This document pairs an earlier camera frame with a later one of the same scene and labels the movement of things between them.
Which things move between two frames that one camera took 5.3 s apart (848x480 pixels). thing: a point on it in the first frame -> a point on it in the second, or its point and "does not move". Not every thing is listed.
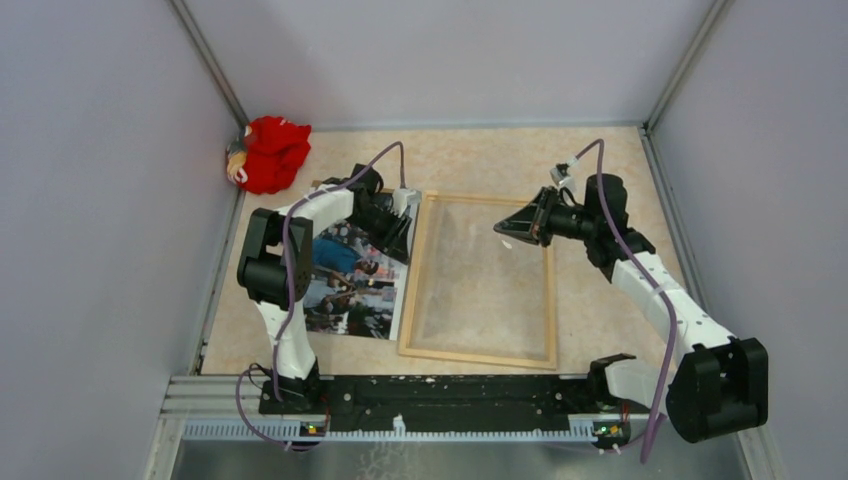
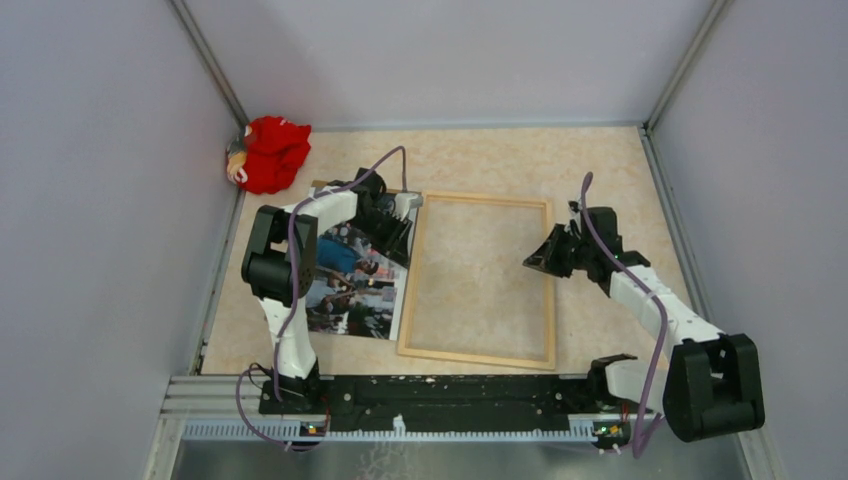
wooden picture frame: [477, 198] does not move
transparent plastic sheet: [478, 292] does not move
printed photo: [357, 288] does not move
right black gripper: [521, 226] -> [545, 258]
